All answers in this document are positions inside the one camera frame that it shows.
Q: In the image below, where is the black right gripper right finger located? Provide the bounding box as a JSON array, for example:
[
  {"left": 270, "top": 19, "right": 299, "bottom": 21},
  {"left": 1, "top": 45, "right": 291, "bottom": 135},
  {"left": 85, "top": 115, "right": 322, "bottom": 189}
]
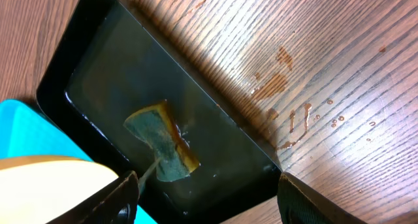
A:
[{"left": 277, "top": 172, "right": 363, "bottom": 224}]

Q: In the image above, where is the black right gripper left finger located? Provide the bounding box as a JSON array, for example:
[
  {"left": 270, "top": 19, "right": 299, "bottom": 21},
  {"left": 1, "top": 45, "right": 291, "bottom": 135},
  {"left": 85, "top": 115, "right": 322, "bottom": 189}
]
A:
[{"left": 48, "top": 171, "right": 139, "bottom": 224}]

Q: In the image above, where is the light green plate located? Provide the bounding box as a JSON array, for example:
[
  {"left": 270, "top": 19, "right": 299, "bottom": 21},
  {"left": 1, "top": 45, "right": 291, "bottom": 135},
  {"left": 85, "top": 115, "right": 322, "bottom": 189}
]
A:
[{"left": 1, "top": 155, "right": 118, "bottom": 223}]

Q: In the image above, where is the yellow green sponge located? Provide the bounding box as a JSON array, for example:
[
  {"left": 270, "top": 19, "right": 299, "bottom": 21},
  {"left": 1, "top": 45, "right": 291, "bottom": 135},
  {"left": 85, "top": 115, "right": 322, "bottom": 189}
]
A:
[{"left": 123, "top": 101, "right": 201, "bottom": 182}]

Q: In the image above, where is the blue plastic tray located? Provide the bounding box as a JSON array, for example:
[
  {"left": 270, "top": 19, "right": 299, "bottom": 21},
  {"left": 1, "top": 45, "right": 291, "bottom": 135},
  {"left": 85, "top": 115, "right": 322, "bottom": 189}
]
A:
[{"left": 1, "top": 99, "right": 154, "bottom": 223}]

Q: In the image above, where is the black water tray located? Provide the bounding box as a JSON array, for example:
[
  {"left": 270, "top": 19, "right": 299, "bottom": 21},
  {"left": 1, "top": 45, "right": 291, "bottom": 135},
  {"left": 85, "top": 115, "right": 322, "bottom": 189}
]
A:
[{"left": 37, "top": 0, "right": 280, "bottom": 223}]

